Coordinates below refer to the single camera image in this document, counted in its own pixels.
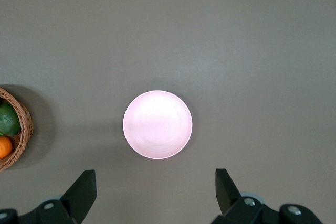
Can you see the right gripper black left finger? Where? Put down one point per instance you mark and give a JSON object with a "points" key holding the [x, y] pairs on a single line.
{"points": [[78, 197]]}

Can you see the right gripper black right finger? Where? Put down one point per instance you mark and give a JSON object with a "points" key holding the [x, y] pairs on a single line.
{"points": [[231, 203]]}

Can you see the brown wicker basket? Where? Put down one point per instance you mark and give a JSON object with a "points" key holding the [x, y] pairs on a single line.
{"points": [[25, 129]]}

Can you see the orange tangerine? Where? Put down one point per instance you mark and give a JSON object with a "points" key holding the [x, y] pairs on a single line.
{"points": [[4, 147]]}

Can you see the green avocado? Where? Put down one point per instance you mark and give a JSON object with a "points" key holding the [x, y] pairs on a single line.
{"points": [[9, 120]]}

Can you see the pink round plate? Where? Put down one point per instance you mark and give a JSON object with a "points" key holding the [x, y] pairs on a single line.
{"points": [[157, 124]]}

